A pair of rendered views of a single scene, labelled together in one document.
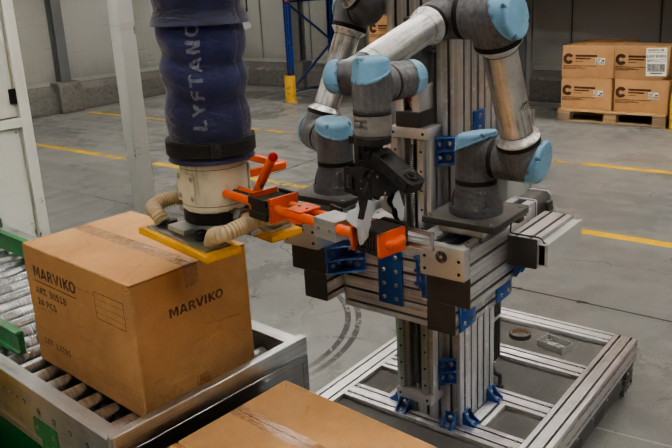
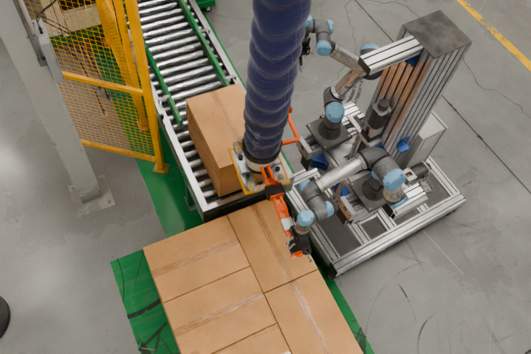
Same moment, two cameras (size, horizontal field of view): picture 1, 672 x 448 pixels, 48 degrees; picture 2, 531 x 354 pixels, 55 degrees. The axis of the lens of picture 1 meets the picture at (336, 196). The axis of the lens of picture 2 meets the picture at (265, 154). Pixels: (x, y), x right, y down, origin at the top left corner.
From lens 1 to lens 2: 2.12 m
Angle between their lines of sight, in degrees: 43
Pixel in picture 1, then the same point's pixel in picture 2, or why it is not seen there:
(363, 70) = (300, 221)
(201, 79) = (258, 142)
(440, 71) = (389, 125)
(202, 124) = (255, 152)
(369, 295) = not seen: hidden behind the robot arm
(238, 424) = (250, 215)
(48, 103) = not seen: outside the picture
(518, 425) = (375, 228)
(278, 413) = (267, 215)
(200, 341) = not seen: hidden behind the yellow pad
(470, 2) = (379, 169)
